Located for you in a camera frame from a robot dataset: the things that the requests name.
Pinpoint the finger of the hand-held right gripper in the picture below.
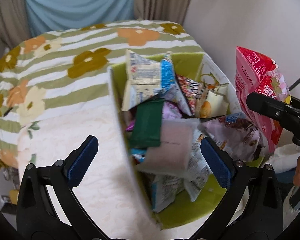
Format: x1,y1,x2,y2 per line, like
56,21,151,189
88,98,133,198
246,91,297,125

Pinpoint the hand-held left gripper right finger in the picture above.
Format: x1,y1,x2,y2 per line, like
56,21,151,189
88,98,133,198
190,137,283,240

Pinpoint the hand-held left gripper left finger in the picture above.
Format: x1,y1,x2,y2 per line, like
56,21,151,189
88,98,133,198
16,135,108,240

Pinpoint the red pink strawberry snack packet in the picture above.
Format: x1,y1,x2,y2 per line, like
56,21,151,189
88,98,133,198
235,46,290,153

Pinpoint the grey red snack packet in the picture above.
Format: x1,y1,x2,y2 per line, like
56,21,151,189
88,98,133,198
202,114,268,162

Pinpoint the green cardboard box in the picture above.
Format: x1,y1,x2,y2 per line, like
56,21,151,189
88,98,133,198
107,51,265,232

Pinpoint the pale pink snack packet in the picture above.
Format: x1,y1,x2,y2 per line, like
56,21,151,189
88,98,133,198
136,119,200,177

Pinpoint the cream orange snack packet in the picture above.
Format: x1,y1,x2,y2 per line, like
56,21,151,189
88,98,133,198
197,84,228,119

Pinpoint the dark green snack packet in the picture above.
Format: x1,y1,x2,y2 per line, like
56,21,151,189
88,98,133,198
129,99,164,148

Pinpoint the blue cream snack packet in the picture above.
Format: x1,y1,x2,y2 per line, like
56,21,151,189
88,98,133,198
121,50,177,112

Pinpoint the white cloth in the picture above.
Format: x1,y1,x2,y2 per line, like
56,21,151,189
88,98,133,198
267,144,300,173

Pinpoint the light blue white snack packet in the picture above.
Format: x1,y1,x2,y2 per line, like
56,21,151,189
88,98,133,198
150,130,213,213

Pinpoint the purple snack packet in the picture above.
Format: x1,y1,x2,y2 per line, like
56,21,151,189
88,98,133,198
162,101,183,120

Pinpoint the zebra print snack packet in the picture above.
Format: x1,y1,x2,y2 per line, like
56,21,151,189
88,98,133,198
175,74,210,117

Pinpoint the floral striped blanket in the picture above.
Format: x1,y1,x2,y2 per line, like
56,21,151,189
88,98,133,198
0,20,203,170

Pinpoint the beige curtain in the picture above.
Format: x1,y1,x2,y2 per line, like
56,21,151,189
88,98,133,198
134,0,195,27
0,0,30,48

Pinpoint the light blue cloth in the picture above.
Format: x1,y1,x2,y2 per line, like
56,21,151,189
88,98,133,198
24,0,137,38

